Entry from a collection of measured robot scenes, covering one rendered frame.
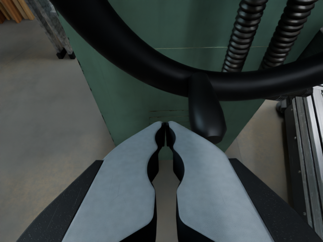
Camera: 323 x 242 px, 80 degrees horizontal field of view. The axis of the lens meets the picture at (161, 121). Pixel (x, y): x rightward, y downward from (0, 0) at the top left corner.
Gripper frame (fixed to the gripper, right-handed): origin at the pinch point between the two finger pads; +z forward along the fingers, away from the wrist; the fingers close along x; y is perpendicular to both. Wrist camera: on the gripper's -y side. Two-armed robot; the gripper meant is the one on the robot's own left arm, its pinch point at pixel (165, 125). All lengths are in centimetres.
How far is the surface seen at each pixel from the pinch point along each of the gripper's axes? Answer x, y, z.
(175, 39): 2.0, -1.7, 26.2
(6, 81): -88, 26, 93
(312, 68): 12.6, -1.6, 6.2
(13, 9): -101, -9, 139
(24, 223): -53, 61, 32
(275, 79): 9.9, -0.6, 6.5
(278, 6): 17.9, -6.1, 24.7
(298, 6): 12.5, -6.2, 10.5
